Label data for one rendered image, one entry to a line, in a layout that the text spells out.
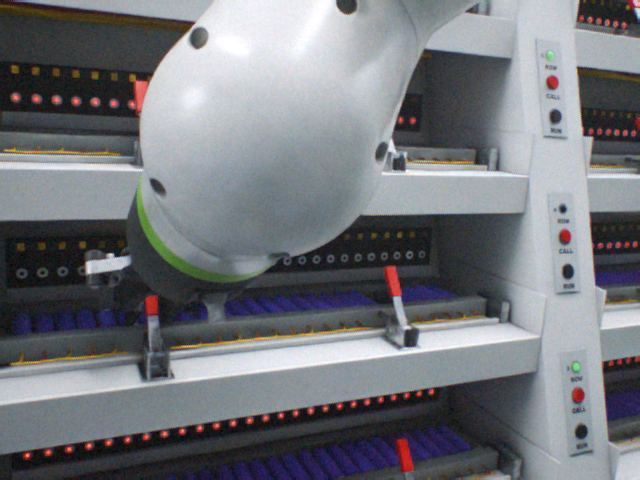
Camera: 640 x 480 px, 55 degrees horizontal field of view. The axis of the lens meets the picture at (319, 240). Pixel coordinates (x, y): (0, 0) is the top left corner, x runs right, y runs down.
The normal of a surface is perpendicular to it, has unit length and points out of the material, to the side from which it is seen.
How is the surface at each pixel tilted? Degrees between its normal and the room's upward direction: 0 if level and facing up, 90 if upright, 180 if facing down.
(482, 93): 90
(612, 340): 107
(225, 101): 87
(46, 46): 90
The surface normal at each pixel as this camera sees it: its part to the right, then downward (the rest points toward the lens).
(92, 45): 0.41, -0.07
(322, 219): 0.48, 0.71
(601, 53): 0.41, 0.21
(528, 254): -0.91, 0.03
